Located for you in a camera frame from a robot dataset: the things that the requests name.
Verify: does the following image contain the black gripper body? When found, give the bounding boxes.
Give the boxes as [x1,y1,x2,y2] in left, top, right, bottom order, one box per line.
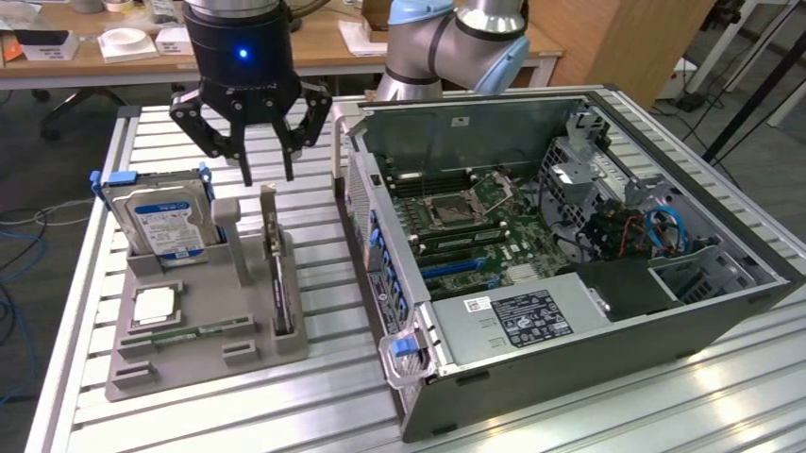
[184,5,304,126]

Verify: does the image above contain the black graphics card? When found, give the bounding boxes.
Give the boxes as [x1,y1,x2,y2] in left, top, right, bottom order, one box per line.
[258,183,296,337]

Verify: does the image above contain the small white labelled box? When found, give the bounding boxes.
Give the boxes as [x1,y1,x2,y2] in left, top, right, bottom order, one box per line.
[154,25,195,57]

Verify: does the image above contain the clear bag of parts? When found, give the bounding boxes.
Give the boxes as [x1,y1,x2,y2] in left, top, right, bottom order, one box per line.
[147,0,187,25]

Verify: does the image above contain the white paper stack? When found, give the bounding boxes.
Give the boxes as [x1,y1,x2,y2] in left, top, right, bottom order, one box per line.
[338,18,391,58]

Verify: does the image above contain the black office chair base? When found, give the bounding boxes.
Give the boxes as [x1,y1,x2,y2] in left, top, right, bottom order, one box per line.
[31,84,188,141]

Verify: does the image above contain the white round holder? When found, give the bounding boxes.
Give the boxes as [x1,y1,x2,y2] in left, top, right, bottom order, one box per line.
[97,26,160,65]

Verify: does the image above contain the wooden desk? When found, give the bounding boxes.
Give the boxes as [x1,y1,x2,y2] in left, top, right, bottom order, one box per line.
[0,0,567,103]

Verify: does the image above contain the brown cardboard box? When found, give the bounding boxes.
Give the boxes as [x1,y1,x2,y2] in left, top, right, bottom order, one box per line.
[362,0,392,32]

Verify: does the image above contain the white box black top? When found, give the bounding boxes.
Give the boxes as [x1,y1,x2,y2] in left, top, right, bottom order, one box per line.
[12,28,80,62]

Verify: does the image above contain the blue slot retainer clips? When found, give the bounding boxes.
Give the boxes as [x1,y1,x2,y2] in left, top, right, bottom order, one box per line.
[367,210,416,327]

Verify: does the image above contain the CPU socket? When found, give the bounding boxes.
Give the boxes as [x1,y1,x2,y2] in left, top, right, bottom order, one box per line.
[426,193,486,228]

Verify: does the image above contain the metal socket cover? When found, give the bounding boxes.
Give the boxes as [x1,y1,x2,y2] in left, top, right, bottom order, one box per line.
[470,169,529,212]

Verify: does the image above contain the orange cardboard box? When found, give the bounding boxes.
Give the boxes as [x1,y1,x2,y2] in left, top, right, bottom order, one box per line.
[0,32,24,67]

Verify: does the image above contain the grey parts rack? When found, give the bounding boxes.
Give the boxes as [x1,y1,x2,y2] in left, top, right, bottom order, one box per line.
[103,196,310,403]

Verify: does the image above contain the blue expansion slot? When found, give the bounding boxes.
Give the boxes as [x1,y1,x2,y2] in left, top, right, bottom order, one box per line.
[418,257,491,280]

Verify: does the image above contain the silver CPU chip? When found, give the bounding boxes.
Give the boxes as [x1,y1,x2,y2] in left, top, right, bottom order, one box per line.
[132,288,179,325]

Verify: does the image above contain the metal disk bay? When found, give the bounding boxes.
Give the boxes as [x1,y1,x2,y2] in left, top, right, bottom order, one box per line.
[538,110,635,223]

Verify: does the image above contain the green motherboard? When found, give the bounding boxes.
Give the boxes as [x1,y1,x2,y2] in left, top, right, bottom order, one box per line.
[376,158,585,297]

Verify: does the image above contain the green RAM stick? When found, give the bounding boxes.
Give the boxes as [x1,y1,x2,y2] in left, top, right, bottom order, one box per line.
[120,316,248,345]

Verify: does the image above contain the silver chipset heatsink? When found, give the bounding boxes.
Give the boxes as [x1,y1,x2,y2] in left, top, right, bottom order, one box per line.
[505,263,538,285]

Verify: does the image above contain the blue case latch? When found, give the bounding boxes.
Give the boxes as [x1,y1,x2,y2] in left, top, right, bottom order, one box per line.
[390,335,420,362]

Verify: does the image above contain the wooden cabinet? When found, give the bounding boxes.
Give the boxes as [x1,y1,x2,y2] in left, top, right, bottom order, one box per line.
[526,0,719,114]

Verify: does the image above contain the grey power supply unit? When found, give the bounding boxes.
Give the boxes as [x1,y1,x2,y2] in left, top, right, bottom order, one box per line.
[431,272,614,368]

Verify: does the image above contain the black power adapter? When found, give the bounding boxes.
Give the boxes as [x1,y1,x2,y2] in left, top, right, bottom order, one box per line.
[677,92,710,114]

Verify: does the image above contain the open grey PC case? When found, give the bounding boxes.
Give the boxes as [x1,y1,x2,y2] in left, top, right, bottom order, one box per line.
[330,83,806,444]

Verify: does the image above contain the black pole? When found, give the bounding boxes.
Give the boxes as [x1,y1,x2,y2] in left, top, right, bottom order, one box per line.
[699,25,806,164]

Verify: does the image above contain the perforated metal drive cage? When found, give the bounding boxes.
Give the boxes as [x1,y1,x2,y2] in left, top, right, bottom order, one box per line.
[646,243,761,306]

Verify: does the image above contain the hard disk blue bracket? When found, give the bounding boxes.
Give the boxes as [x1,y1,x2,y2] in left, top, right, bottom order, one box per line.
[89,162,219,270]

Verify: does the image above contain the white floor cable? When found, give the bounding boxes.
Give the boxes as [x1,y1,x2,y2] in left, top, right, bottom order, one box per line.
[0,197,96,227]

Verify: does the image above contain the blue floor cable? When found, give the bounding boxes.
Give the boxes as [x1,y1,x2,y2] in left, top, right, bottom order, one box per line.
[0,230,49,407]

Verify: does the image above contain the black wire bundle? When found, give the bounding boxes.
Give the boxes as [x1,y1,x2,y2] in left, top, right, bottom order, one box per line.
[557,200,654,263]

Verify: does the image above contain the red wire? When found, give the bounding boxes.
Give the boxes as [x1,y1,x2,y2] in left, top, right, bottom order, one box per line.
[617,211,651,259]

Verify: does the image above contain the white pedestal unit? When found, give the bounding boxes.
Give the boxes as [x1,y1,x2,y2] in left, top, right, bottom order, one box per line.
[654,51,701,103]

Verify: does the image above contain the blue wire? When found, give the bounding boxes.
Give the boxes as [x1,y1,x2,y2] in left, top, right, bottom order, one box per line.
[642,202,694,260]

